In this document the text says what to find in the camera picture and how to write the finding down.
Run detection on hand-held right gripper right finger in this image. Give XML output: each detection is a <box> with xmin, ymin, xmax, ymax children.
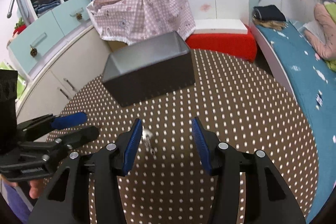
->
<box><xmin>191</xmin><ymin>117</ymin><xmax>306</xmax><ymax>224</ymax></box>

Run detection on dark folded jeans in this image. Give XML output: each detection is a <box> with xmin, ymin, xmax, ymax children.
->
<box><xmin>33</xmin><ymin>0</ymin><xmax>61</xmax><ymax>16</ymax></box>

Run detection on pink checked cloth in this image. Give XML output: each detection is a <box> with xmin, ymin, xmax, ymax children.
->
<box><xmin>87</xmin><ymin>0</ymin><xmax>196</xmax><ymax>46</ymax></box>

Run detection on tan folded clothes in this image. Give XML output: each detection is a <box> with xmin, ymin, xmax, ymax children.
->
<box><xmin>253</xmin><ymin>20</ymin><xmax>288</xmax><ymax>30</ymax></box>

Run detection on blue patterned bedsheet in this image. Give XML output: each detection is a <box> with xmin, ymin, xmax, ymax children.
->
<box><xmin>256</xmin><ymin>19</ymin><xmax>336</xmax><ymax>224</ymax></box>

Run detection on dark folded clothes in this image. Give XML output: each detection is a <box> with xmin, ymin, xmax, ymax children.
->
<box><xmin>252</xmin><ymin>5</ymin><xmax>286</xmax><ymax>22</ymax></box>

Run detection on red stool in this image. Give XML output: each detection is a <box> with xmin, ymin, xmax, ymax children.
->
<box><xmin>185</xmin><ymin>25</ymin><xmax>258</xmax><ymax>63</ymax></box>

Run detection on person's left hand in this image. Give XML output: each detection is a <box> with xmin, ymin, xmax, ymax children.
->
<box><xmin>28</xmin><ymin>179</ymin><xmax>50</xmax><ymax>199</ymax></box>

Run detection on person's left forearm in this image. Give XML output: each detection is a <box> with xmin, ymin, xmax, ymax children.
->
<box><xmin>0</xmin><ymin>182</ymin><xmax>33</xmax><ymax>224</ymax></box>

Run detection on brown polka dot tablecloth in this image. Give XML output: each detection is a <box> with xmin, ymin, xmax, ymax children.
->
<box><xmin>46</xmin><ymin>49</ymin><xmax>319</xmax><ymax>224</ymax></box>

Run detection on grey metal box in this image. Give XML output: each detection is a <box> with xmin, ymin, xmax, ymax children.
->
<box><xmin>102</xmin><ymin>31</ymin><xmax>196</xmax><ymax>107</ymax></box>

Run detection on small white object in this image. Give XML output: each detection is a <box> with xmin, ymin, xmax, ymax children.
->
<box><xmin>142</xmin><ymin>129</ymin><xmax>156</xmax><ymax>155</ymax></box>

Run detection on red strawberry plush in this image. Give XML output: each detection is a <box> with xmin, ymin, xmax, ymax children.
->
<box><xmin>8</xmin><ymin>18</ymin><xmax>28</xmax><ymax>42</ymax></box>

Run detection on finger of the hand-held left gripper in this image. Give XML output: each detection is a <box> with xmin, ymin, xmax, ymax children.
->
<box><xmin>18</xmin><ymin>126</ymin><xmax>100</xmax><ymax>161</ymax></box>
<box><xmin>17</xmin><ymin>112</ymin><xmax>88</xmax><ymax>142</ymax></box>

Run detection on white low cabinet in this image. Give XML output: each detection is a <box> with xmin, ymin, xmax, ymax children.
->
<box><xmin>14</xmin><ymin>22</ymin><xmax>113</xmax><ymax>140</ymax></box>

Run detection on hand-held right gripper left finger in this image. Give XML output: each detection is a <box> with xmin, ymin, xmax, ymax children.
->
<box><xmin>28</xmin><ymin>118</ymin><xmax>143</xmax><ymax>224</ymax></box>

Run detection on white board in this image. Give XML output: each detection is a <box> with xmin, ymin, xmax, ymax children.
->
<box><xmin>194</xmin><ymin>19</ymin><xmax>248</xmax><ymax>35</ymax></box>

